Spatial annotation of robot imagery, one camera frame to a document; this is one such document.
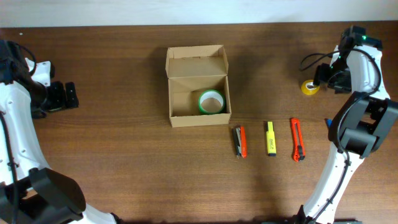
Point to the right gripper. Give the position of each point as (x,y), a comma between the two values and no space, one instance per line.
(320,73)

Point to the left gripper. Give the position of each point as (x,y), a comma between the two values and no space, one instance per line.
(60,101)

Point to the yellow tape roll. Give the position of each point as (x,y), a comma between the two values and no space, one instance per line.
(309,88)

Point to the blue white marker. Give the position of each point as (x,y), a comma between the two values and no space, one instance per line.
(328,122)

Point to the green tape roll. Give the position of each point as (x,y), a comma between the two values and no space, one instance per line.
(211,102)

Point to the brown cardboard box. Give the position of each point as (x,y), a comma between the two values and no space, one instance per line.
(190,72)

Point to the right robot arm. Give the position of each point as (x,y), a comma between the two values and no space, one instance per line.
(360,126)

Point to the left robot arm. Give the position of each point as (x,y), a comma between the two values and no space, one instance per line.
(32,192)

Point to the yellow highlighter pen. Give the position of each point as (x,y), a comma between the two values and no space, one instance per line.
(270,137)

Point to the orange utility knife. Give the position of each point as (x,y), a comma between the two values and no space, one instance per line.
(299,149)

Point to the orange black stapler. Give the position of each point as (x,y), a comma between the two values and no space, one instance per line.
(240,143)

